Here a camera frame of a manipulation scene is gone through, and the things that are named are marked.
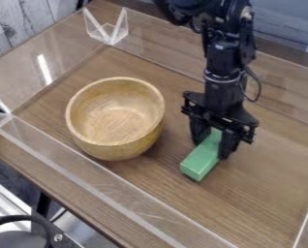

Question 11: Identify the green rectangular block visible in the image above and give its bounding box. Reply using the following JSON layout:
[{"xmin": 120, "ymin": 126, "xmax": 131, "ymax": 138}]
[{"xmin": 180, "ymin": 129, "xmax": 221, "ymax": 181}]

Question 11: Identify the brown wooden bowl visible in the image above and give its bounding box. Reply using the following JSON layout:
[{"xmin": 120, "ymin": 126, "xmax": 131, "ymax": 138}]
[{"xmin": 65, "ymin": 77, "xmax": 165, "ymax": 161}]

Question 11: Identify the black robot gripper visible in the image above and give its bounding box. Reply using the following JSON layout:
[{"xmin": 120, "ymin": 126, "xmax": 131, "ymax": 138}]
[{"xmin": 181, "ymin": 77, "xmax": 259, "ymax": 160}]

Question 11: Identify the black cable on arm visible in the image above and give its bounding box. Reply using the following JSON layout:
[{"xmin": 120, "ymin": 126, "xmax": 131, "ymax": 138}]
[{"xmin": 239, "ymin": 66, "xmax": 263, "ymax": 104}]

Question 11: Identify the clear acrylic corner bracket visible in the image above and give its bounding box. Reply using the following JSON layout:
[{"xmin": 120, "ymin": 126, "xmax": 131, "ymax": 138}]
[{"xmin": 83, "ymin": 8, "xmax": 128, "ymax": 46}]

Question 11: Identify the black metal table bracket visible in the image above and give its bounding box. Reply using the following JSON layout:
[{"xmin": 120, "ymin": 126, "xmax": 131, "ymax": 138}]
[{"xmin": 31, "ymin": 193, "xmax": 84, "ymax": 248}]

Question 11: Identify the clear acrylic tray wall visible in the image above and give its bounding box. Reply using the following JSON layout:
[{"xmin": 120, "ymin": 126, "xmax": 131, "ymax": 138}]
[{"xmin": 0, "ymin": 88, "xmax": 239, "ymax": 248}]

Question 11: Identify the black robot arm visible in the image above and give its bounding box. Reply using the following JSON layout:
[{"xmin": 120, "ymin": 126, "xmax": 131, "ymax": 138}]
[{"xmin": 153, "ymin": 0, "xmax": 259, "ymax": 160}]

